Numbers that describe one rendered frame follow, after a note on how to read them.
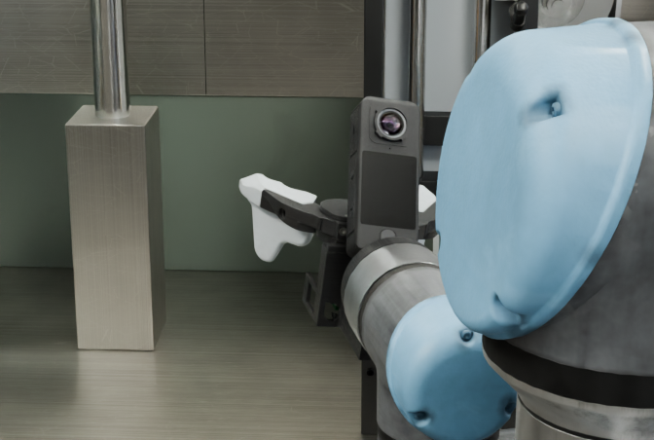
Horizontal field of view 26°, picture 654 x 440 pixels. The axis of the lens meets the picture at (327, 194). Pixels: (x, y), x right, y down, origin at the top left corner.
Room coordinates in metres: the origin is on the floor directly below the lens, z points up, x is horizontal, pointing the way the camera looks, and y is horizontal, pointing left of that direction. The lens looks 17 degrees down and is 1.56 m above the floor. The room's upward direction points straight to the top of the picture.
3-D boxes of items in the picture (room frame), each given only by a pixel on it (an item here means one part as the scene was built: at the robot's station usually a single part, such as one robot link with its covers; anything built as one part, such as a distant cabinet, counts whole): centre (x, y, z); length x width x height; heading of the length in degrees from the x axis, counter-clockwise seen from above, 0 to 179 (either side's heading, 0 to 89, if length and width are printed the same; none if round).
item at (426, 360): (0.79, -0.07, 1.21); 0.11 x 0.08 x 0.09; 13
